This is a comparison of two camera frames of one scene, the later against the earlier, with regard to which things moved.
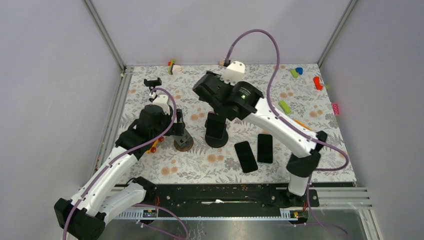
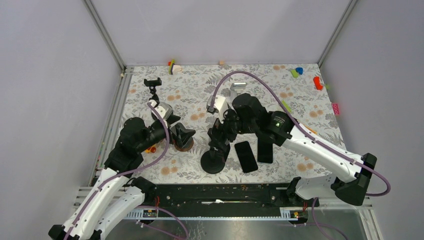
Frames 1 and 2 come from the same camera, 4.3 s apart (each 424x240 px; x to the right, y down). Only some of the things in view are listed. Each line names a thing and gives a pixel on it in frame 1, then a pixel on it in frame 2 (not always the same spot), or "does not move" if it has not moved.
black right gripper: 218,76 to 227,113
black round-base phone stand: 152,84 does not move
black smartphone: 246,157 does not move
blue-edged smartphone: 264,147 does not move
